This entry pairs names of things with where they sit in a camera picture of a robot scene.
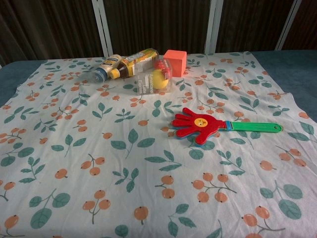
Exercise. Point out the red hand clapper toy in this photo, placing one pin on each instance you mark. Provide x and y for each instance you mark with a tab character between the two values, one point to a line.
195	124

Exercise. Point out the clear plastic box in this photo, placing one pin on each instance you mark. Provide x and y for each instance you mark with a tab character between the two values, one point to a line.
142	84

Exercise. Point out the yellow ball toy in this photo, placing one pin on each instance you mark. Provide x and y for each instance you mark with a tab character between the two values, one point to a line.
160	79

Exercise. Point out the small red toy piece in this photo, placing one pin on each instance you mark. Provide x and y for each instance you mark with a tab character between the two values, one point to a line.
159	65

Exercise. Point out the orange foam cube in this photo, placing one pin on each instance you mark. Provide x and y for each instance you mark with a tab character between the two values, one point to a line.
175	65

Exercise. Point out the brown sauce bottle yellow cap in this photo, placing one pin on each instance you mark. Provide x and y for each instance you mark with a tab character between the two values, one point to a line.
133	63

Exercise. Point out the fruit and leaf print tablecloth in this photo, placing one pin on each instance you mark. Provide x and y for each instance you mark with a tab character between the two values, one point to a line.
99	148

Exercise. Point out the mayonnaise squeeze bottle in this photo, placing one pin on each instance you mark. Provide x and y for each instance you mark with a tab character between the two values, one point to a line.
109	65

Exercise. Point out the white partition post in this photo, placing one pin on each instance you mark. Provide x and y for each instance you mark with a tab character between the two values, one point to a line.
213	24
102	29
288	24

